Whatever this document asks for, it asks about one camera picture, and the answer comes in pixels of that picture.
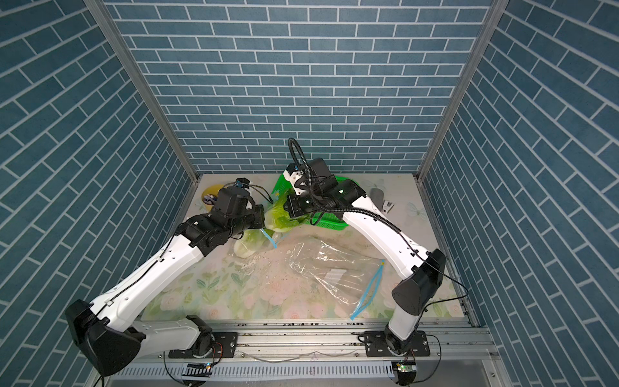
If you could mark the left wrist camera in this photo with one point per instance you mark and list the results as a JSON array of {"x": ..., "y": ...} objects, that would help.
[{"x": 243, "y": 183}]

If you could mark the clear zipper bag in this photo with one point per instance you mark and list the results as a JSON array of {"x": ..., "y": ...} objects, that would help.
[
  {"x": 349, "y": 279},
  {"x": 240, "y": 265}
]

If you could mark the green plastic basket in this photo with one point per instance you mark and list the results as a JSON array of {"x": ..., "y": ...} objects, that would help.
[{"x": 323, "y": 219}]

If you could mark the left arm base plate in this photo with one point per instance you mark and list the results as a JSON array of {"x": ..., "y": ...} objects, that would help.
[{"x": 219, "y": 345}]

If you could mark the yellow cup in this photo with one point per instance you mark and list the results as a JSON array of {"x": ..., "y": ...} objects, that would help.
[{"x": 209, "y": 196}]

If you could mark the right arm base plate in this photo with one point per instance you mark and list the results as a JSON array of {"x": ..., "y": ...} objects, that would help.
[{"x": 385, "y": 343}]

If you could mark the aluminium rail frame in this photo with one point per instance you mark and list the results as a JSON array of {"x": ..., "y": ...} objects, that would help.
[{"x": 443, "y": 354}]

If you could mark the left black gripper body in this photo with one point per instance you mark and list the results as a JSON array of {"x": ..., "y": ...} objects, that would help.
[{"x": 250, "y": 219}]

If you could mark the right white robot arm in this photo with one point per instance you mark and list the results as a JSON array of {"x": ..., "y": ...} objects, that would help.
[{"x": 420, "y": 270}]

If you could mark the small white clip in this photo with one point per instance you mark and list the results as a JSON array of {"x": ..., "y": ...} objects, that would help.
[{"x": 387, "y": 206}]

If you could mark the grey cylindrical object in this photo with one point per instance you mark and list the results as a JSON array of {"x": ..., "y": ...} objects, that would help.
[{"x": 378, "y": 197}]

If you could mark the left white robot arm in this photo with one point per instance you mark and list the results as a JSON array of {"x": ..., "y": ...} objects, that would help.
[{"x": 107, "y": 330}]

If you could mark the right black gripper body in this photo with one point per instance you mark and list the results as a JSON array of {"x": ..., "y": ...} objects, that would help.
[{"x": 308, "y": 204}]

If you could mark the chinese cabbage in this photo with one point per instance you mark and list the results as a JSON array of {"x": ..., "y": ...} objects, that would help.
[
  {"x": 277, "y": 218},
  {"x": 250, "y": 243}
]

